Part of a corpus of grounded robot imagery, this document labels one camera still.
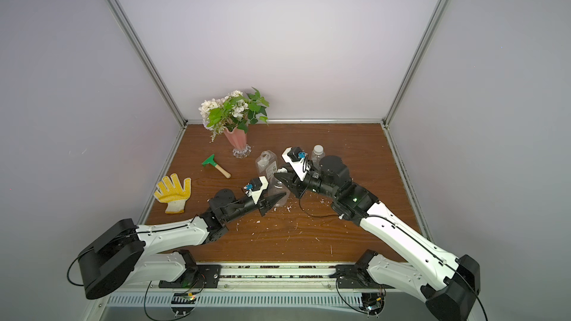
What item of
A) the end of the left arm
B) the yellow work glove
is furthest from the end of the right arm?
the yellow work glove

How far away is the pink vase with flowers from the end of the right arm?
0.38 m

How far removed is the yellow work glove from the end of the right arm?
58 centimetres

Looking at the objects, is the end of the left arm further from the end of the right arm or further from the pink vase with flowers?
the pink vase with flowers

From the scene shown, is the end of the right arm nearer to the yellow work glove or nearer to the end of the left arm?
the end of the left arm

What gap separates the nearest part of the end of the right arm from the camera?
57cm

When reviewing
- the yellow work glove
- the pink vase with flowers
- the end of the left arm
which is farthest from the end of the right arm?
the yellow work glove

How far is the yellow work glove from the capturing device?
0.91m

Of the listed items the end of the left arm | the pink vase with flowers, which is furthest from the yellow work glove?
the end of the left arm

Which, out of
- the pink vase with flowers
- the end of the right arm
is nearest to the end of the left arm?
the end of the right arm

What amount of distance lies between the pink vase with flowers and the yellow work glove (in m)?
0.26

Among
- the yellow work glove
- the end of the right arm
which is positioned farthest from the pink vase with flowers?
the end of the right arm

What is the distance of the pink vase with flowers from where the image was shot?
0.86 meters

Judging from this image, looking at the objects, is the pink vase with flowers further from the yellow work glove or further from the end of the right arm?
the end of the right arm
